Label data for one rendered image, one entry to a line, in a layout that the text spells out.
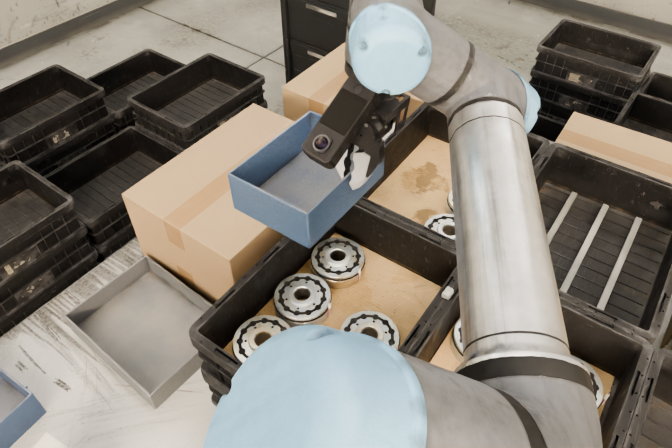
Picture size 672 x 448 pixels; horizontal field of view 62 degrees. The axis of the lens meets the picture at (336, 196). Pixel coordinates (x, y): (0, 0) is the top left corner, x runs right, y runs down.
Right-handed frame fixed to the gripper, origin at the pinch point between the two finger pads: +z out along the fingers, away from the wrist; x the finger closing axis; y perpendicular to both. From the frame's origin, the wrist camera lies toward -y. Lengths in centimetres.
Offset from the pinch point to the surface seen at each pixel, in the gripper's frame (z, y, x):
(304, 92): 31, 45, 45
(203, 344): 19.9, -25.4, 5.9
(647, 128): 60, 145, -30
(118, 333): 45, -27, 32
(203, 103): 73, 58, 105
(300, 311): 26.2, -8.4, 1.0
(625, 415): 14.6, 2.8, -47.5
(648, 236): 25, 51, -41
